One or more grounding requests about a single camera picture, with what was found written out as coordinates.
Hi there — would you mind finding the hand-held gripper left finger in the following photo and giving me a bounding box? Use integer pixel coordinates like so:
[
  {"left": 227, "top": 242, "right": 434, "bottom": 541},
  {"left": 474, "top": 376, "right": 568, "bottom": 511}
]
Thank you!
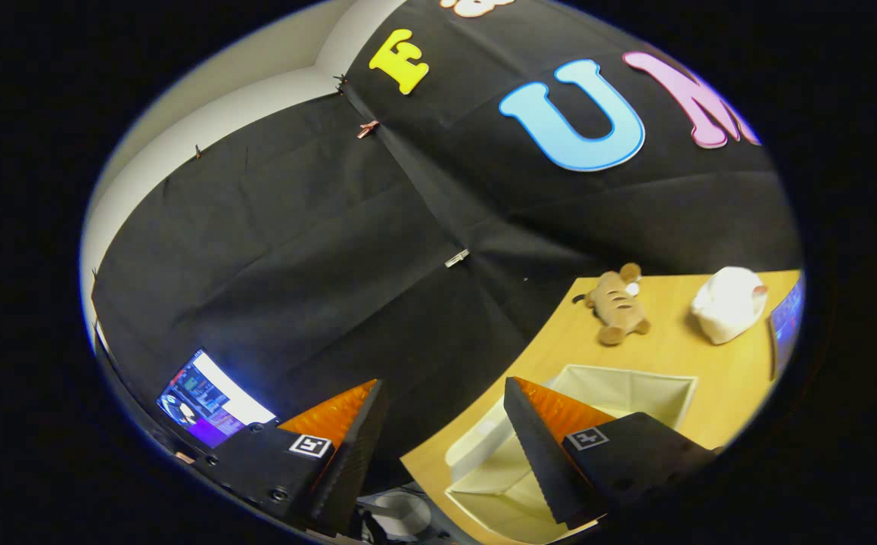
[{"left": 191, "top": 378, "right": 391, "bottom": 538}]

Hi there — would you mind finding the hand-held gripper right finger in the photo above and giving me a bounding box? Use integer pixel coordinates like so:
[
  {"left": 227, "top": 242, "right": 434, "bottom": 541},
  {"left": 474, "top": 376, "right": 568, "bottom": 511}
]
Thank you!
[{"left": 502, "top": 376, "right": 719, "bottom": 531}]

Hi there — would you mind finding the cream fabric storage box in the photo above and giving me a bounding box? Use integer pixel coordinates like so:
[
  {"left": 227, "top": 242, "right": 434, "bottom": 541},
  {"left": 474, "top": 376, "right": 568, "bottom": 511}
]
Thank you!
[{"left": 444, "top": 363, "right": 698, "bottom": 544}]

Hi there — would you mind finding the computer monitor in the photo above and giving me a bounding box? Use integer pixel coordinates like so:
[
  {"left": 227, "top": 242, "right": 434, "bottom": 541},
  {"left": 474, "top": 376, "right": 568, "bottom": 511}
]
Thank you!
[{"left": 155, "top": 348, "right": 277, "bottom": 449}]

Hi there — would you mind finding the brown striped plush toy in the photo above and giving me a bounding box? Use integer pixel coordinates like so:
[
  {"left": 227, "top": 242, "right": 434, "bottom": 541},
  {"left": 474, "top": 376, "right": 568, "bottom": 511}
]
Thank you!
[{"left": 573, "top": 263, "right": 652, "bottom": 347}]

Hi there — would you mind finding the white plush toy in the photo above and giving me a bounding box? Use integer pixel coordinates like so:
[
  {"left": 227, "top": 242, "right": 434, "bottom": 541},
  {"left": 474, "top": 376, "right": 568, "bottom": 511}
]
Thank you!
[{"left": 690, "top": 266, "right": 769, "bottom": 346}]

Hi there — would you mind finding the dark blue book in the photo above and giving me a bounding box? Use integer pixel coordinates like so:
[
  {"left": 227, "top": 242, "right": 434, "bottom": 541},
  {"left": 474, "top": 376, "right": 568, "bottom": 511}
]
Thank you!
[{"left": 767, "top": 274, "right": 806, "bottom": 381}]

